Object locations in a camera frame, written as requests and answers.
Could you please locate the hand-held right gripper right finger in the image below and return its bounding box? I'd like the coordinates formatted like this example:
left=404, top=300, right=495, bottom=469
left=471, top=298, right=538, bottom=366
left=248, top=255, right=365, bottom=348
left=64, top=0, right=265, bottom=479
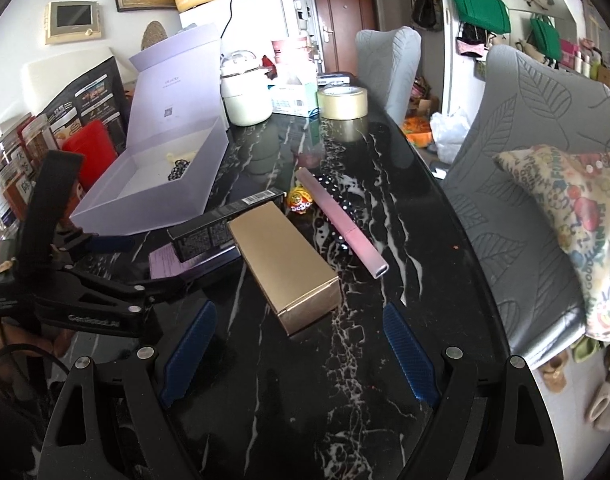
left=383, top=304, right=570, bottom=480

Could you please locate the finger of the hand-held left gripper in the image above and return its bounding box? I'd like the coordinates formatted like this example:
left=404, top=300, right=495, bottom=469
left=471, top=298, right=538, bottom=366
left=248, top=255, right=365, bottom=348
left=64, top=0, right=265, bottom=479
left=55, top=230, right=137, bottom=262
left=60, top=265, right=209, bottom=306

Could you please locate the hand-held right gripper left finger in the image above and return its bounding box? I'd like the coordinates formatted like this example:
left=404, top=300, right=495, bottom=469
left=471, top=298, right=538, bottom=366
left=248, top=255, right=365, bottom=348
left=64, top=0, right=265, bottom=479
left=39, top=301, right=218, bottom=480

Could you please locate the purple box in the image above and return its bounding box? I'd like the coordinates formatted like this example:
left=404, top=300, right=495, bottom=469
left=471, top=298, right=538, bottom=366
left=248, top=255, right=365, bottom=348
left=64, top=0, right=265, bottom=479
left=149, top=245, right=243, bottom=283

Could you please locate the black slim box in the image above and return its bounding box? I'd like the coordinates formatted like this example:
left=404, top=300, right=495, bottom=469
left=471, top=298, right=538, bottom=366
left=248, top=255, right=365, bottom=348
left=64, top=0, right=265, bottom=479
left=167, top=187, right=286, bottom=263

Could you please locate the gold cardboard box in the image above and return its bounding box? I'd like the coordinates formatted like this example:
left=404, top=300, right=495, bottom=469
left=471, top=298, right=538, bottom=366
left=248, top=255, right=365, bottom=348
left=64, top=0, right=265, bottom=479
left=227, top=203, right=342, bottom=337

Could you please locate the pink tube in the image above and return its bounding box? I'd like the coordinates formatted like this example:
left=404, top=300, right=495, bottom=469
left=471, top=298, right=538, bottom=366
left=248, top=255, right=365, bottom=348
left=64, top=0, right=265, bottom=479
left=295, top=167, right=390, bottom=281

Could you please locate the lollipop with yellow wrapper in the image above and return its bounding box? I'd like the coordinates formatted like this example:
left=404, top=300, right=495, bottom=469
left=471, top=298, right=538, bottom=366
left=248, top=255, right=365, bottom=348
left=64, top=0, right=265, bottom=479
left=285, top=186, right=313, bottom=215

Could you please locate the lavender gift box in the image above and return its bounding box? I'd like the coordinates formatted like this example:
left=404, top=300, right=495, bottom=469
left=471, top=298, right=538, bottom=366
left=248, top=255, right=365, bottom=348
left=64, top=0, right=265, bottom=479
left=69, top=22, right=231, bottom=237

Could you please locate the black polka dot scrunchie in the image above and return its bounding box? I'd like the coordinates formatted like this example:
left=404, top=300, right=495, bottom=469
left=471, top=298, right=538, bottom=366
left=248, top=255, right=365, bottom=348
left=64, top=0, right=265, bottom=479
left=312, top=172, right=373, bottom=253

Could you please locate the person's left hand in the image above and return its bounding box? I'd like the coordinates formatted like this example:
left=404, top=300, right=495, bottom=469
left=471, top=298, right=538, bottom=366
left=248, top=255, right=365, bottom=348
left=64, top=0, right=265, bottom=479
left=0, top=317, right=68, bottom=361

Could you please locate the red container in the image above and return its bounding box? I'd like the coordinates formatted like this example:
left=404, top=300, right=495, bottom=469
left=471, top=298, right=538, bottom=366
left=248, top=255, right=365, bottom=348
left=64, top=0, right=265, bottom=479
left=61, top=120, right=120, bottom=191

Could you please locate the black white gingham scrunchie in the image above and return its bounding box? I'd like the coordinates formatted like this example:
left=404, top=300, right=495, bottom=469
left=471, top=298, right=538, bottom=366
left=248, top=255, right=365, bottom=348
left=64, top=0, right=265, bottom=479
left=166, top=159, right=192, bottom=183

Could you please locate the row of snack packets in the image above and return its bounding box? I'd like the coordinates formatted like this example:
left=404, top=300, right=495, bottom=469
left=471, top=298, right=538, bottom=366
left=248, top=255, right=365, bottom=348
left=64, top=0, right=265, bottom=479
left=0, top=115, right=53, bottom=231

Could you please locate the black snack bag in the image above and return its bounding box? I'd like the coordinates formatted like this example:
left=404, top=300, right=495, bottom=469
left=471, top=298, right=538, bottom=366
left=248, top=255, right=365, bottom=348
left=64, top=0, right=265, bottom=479
left=38, top=55, right=131, bottom=161

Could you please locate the beige sandal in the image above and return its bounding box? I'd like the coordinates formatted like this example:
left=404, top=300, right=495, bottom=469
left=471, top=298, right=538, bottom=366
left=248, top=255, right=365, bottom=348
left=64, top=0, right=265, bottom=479
left=585, top=382, right=610, bottom=431
left=542, top=350, right=570, bottom=391

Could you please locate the grey leaf pattern chair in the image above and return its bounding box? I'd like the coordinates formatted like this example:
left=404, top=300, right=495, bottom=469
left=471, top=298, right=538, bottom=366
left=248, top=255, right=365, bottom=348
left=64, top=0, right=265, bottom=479
left=442, top=44, right=610, bottom=371
left=355, top=26, right=422, bottom=123

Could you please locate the white rice cooker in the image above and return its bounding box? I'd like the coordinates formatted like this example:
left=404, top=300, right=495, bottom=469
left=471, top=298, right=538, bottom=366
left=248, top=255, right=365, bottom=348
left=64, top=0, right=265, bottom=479
left=220, top=50, right=274, bottom=127

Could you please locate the woven straw fan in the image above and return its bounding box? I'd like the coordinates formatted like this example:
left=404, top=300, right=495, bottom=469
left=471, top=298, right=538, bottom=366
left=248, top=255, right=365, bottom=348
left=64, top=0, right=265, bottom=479
left=141, top=20, right=167, bottom=51

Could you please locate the colourful printed cushion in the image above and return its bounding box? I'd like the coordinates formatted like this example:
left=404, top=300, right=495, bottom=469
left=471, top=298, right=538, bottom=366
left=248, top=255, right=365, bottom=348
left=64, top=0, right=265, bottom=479
left=494, top=146, right=610, bottom=343

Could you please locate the white plastic bag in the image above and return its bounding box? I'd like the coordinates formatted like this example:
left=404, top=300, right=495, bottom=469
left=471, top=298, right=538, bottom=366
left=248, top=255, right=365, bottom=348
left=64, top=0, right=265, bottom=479
left=430, top=111, right=470, bottom=161

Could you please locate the white cardboard box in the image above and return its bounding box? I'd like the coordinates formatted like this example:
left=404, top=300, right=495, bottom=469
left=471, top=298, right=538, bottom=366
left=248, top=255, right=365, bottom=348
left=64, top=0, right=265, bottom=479
left=269, top=80, right=320, bottom=117

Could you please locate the clear packing tape roll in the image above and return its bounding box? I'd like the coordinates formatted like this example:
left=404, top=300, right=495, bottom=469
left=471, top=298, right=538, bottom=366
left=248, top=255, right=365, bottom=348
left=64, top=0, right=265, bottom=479
left=317, top=86, right=369, bottom=122

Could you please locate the white refrigerator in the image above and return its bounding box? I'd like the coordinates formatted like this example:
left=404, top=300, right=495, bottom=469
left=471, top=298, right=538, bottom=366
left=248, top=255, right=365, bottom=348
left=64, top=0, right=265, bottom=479
left=179, top=0, right=296, bottom=61

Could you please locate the dark blue box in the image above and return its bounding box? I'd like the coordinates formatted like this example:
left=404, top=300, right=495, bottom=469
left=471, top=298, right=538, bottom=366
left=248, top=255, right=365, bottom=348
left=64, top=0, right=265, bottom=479
left=317, top=72, right=356, bottom=88

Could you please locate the pink bag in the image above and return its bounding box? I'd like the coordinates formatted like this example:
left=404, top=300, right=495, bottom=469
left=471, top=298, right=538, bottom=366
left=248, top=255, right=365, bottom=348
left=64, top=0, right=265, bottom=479
left=457, top=37, right=488, bottom=58

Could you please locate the brown entrance door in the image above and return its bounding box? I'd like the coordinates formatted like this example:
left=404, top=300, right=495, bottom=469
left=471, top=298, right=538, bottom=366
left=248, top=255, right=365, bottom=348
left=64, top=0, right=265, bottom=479
left=310, top=0, right=375, bottom=73

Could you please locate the row of bottles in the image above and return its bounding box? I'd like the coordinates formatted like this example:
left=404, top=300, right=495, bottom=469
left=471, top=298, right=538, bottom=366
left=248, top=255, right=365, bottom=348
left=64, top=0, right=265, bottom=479
left=560, top=40, right=610, bottom=101

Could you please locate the small green tote bag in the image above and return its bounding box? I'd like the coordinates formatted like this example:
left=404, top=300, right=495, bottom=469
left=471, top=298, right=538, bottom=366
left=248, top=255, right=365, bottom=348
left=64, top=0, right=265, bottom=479
left=530, top=15, right=562, bottom=61

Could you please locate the large green tote bag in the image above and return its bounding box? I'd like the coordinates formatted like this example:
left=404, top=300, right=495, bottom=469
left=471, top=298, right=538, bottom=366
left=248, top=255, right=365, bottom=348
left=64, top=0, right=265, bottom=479
left=450, top=0, right=512, bottom=33

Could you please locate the wall intercom monitor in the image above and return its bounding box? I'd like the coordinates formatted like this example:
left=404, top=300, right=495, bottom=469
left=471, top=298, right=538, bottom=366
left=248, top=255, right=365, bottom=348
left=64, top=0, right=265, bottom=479
left=45, top=1, right=104, bottom=45

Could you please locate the black power cable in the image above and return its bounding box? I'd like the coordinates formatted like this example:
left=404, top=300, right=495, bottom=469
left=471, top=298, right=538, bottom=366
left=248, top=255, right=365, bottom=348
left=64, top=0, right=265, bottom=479
left=220, top=0, right=236, bottom=41

